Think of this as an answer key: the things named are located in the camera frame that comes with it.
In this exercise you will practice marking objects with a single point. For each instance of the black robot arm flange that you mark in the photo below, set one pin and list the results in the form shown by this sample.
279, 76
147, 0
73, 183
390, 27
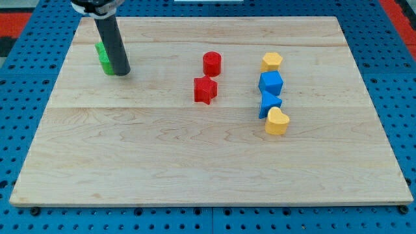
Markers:
97, 9

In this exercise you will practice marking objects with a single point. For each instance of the red star block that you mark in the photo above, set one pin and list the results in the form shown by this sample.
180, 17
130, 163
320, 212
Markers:
205, 89

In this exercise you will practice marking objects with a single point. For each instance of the red cylinder block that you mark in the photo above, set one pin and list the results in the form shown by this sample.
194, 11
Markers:
212, 63

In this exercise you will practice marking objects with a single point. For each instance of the blue triangle block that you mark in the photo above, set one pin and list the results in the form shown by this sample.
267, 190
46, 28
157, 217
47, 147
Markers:
268, 101

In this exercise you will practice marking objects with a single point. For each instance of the yellow heart block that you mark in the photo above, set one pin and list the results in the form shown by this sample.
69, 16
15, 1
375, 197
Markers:
276, 122

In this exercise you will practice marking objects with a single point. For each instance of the wooden board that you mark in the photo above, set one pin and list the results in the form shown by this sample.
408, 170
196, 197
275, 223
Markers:
142, 141

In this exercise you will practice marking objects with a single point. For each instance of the blue cube block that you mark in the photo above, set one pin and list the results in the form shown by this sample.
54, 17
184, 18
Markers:
271, 82

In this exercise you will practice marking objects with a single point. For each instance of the yellow hexagon block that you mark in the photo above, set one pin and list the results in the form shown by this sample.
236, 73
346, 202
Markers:
271, 61

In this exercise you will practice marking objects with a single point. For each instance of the green block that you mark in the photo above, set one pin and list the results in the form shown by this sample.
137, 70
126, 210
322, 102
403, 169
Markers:
105, 63
100, 48

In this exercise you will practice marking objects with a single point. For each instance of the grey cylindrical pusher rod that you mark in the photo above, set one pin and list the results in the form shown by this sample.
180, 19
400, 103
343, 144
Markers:
112, 41

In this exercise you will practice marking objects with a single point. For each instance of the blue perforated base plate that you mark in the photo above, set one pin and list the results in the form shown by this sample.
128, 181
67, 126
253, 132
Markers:
382, 56

